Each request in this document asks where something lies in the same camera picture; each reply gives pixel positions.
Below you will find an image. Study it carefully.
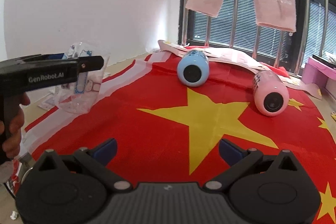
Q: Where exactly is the clear plastic sticker cup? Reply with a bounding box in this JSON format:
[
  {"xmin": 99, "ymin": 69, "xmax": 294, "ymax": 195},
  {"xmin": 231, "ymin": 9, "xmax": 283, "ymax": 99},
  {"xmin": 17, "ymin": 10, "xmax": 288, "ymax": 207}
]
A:
[{"xmin": 54, "ymin": 42, "xmax": 110, "ymax": 114}]

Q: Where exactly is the pink can-shaped cup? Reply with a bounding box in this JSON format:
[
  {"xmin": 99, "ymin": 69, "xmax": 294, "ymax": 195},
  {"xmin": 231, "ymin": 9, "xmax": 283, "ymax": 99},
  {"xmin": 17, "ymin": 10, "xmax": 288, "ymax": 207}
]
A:
[{"xmin": 253, "ymin": 71, "xmax": 289, "ymax": 117}]

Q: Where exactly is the blue can-shaped cup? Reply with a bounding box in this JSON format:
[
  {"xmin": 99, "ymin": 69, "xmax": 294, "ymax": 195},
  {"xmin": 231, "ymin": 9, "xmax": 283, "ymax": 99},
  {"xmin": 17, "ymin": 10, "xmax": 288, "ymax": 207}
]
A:
[{"xmin": 177, "ymin": 50, "xmax": 210, "ymax": 87}]

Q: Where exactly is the person's left hand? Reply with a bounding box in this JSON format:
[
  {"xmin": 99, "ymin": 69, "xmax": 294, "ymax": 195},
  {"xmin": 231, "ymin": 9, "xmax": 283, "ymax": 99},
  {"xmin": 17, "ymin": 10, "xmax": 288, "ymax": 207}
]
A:
[{"xmin": 2, "ymin": 93, "xmax": 30, "ymax": 159}]

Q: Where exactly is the red flag with yellow stars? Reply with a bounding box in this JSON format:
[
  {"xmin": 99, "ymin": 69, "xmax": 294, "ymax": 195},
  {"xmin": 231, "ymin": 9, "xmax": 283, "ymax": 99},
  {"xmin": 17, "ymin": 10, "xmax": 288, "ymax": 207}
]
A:
[{"xmin": 23, "ymin": 52, "xmax": 335, "ymax": 223}]

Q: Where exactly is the pink foam block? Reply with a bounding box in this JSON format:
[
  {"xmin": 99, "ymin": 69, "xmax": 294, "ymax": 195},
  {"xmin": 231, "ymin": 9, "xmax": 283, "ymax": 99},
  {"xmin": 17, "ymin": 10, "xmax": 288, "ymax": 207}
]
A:
[{"xmin": 301, "ymin": 56, "xmax": 335, "ymax": 97}]

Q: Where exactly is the steel window railing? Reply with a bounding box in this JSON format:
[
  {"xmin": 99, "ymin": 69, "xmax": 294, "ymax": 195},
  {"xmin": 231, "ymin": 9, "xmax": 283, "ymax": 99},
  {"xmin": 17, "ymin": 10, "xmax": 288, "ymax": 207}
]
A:
[{"xmin": 179, "ymin": 0, "xmax": 335, "ymax": 75}]

